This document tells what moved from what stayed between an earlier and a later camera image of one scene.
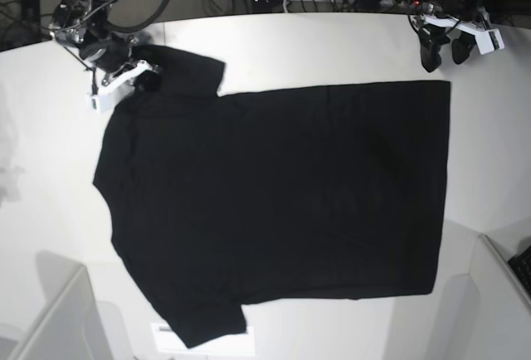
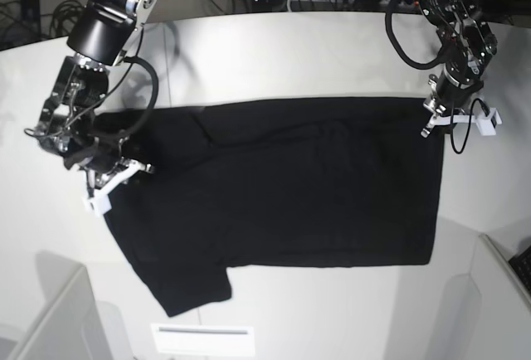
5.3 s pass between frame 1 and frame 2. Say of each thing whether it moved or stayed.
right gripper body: moved
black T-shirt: moved
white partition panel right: stayed
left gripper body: moved
